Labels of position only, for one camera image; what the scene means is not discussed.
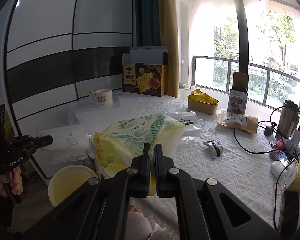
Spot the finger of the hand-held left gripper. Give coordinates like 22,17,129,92
25,134,53,144
27,141,52,151

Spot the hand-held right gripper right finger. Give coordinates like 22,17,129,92
155,143,283,240

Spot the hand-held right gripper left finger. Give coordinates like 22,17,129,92
20,142,152,240

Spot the yellow tissue pack wrapper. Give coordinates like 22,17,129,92
92,112,186,197

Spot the cream ribbed waste bin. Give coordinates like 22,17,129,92
47,165,100,207

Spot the person's left hand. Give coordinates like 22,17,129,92
0,166,24,198

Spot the white printed plastic bag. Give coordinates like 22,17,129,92
37,124,93,167

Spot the clear plastic bag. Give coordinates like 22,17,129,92
180,130,207,144

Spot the small brown snack wrapper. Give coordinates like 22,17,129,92
203,140,225,158

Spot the white cartoon mug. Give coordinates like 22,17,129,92
89,89,113,106

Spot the kraft takeaway box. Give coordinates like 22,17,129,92
187,96,220,115

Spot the black and white wardrobe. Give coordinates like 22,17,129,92
5,0,138,180

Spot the yellow printed plastic bag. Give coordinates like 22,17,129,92
189,89,217,104

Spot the brown cracker box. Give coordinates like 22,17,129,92
122,46,169,97

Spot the labelled kraft paper bag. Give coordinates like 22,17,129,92
216,109,258,134

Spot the balcony railing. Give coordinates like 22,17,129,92
192,55,300,108

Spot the small open carton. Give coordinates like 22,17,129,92
229,71,248,115

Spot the white mouse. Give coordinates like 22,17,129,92
270,160,288,178

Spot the black phone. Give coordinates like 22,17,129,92
281,190,300,232

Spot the steel thermos flask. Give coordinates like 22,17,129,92
275,99,300,140

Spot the yellow curtain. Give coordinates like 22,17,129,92
157,0,180,98

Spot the teal curtain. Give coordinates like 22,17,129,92
134,0,163,53

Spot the black framed glass door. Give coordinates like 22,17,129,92
174,0,300,110

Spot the black cable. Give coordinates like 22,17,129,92
234,106,300,154

